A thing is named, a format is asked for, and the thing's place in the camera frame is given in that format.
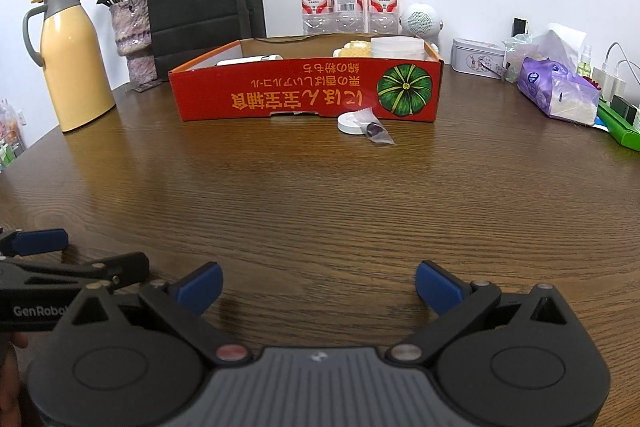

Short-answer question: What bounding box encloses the red cardboard box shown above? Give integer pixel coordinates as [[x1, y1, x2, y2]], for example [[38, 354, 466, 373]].
[[168, 34, 444, 122]]

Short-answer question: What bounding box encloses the white translucent plastic bottle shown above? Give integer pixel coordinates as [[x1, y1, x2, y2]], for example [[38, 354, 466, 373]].
[[370, 36, 426, 61]]

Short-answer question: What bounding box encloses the yellow white plush toy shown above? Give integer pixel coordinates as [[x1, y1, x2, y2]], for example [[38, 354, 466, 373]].
[[333, 40, 371, 57]]

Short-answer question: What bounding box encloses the person left hand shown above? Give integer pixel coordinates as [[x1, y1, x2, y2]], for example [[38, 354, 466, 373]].
[[0, 333, 28, 427]]

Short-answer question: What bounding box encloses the clear wrapped candy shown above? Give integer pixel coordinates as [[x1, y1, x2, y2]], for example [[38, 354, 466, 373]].
[[354, 107, 395, 145]]

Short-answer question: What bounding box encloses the white round lid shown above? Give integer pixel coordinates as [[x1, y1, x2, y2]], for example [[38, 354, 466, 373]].
[[336, 112, 371, 135]]

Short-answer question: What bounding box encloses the yellow thermos jug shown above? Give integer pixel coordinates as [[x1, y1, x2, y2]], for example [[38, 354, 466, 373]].
[[22, 0, 116, 133]]

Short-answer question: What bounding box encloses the purple tissue pack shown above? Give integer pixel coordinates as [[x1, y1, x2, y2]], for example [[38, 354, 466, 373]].
[[516, 57, 600, 126]]

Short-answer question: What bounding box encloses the green plastic box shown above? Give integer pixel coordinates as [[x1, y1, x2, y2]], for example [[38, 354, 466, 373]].
[[598, 101, 640, 152]]

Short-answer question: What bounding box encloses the white tin box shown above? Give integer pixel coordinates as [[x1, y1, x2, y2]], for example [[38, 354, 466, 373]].
[[451, 38, 506, 79]]

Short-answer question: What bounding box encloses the pink textured flower vase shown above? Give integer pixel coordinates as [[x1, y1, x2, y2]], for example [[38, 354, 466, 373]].
[[110, 0, 157, 88]]

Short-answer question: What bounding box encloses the white plastic bag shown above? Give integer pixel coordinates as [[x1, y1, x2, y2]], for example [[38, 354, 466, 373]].
[[503, 23, 587, 72]]

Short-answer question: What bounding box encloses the left water bottle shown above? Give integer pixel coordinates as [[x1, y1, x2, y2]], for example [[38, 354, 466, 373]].
[[300, 0, 335, 36]]

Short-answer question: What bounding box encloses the white charger with cable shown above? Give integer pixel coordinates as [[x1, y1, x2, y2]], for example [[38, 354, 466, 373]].
[[593, 41, 639, 104]]

